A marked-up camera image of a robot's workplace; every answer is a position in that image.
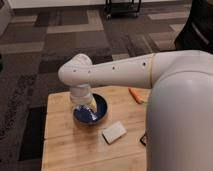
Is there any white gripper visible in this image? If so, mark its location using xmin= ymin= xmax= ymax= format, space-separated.
xmin=70 ymin=84 xmax=97 ymax=115

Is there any orange pepper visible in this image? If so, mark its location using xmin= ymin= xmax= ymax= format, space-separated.
xmin=128 ymin=88 xmax=144 ymax=104

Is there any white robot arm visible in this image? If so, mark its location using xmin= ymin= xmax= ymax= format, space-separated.
xmin=58 ymin=50 xmax=213 ymax=171

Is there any dark blue ceramic bowl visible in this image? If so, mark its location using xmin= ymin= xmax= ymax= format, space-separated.
xmin=73 ymin=94 xmax=108 ymax=125

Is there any white rectangular sponge block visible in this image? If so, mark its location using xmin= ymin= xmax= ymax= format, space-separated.
xmin=102 ymin=121 xmax=127 ymax=144

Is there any black wheeled cart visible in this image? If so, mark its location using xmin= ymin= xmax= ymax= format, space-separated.
xmin=104 ymin=0 xmax=142 ymax=19

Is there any black office chair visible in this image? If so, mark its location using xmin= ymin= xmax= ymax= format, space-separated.
xmin=175 ymin=0 xmax=213 ymax=54

